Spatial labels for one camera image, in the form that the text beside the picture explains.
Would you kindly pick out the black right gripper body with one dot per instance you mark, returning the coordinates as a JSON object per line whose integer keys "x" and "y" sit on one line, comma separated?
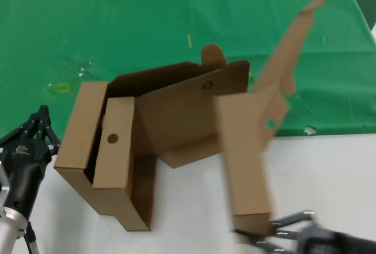
{"x": 332, "y": 242}

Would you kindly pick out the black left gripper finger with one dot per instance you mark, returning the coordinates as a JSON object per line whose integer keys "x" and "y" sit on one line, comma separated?
{"x": 23, "y": 129}
{"x": 48, "y": 130}

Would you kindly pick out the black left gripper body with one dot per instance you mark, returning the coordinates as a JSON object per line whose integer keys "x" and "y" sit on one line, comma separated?
{"x": 26, "y": 168}

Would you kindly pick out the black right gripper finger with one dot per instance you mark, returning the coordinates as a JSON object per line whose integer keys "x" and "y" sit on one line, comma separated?
{"x": 293, "y": 221}
{"x": 273, "y": 243}

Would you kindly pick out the small brown cardboard mailer box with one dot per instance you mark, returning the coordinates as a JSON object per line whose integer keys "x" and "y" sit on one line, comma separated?
{"x": 243, "y": 163}

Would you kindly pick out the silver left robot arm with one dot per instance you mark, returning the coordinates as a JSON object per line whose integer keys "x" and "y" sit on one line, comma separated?
{"x": 8, "y": 232}

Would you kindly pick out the large open cardboard box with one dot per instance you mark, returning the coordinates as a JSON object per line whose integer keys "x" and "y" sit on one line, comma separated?
{"x": 76, "y": 133}

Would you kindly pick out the clear plastic scrap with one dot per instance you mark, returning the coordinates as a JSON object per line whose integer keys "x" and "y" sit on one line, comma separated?
{"x": 83, "y": 68}

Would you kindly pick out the green table cloth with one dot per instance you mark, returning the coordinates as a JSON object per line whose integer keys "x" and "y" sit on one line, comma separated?
{"x": 117, "y": 24}

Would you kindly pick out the grey left wrist camera bracket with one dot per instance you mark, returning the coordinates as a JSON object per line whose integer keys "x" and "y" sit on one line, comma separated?
{"x": 3, "y": 183}

